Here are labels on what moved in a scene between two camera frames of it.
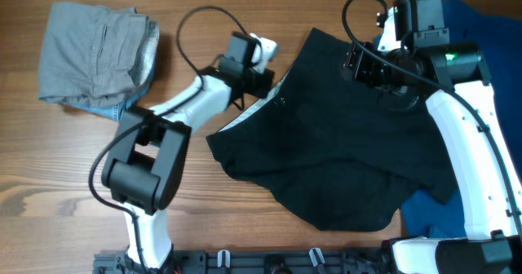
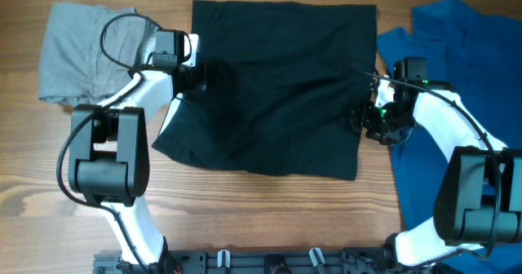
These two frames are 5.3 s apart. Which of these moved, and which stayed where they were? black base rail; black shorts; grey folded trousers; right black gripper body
Moved: right black gripper body; black shorts
Stayed: grey folded trousers; black base rail
